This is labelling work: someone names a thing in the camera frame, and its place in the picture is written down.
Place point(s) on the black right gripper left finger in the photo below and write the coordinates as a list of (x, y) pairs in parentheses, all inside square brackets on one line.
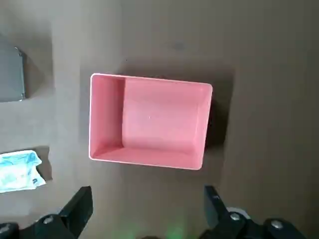
[(74, 211)]

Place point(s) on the pink plastic box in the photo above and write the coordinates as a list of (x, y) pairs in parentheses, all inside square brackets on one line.
[(159, 119)]

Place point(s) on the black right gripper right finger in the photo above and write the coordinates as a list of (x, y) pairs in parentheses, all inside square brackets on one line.
[(216, 211)]

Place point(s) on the new mask packet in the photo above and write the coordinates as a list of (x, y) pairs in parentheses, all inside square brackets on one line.
[(17, 171)]

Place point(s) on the silver aluminium case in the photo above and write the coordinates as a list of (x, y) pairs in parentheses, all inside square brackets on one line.
[(11, 74)]

